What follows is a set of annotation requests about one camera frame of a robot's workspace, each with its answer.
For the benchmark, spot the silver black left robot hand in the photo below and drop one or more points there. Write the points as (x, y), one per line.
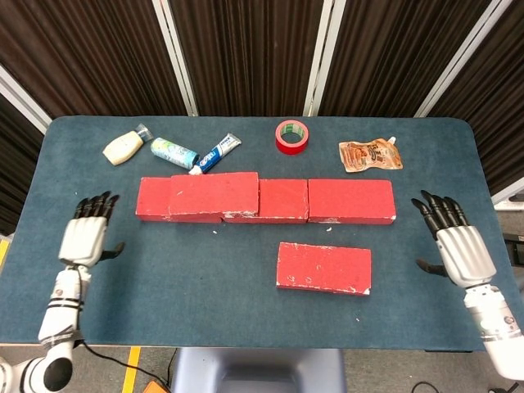
(84, 239)

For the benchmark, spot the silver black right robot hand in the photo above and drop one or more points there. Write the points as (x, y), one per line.
(464, 254)

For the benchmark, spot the red brick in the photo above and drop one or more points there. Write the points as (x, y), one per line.
(323, 266)
(153, 196)
(213, 192)
(282, 196)
(352, 200)

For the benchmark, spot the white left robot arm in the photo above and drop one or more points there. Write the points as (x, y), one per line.
(61, 315)

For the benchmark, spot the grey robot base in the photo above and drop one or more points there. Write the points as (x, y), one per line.
(258, 372)

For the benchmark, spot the cream plastic bottle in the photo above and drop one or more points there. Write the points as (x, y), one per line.
(123, 147)

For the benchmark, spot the light blue cleanser tube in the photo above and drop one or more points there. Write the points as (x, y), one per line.
(172, 151)

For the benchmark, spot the blue-green table cover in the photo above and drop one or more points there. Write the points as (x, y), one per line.
(204, 286)

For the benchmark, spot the orange sauce pouch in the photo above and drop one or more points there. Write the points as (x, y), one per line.
(368, 155)

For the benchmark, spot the blue white toothpaste tube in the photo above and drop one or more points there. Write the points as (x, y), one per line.
(213, 153)

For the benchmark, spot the orange object on floor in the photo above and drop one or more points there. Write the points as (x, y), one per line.
(154, 387)

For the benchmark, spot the red tape roll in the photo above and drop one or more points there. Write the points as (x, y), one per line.
(291, 150)

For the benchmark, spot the brown folding screen white frames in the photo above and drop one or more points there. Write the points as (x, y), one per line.
(254, 49)

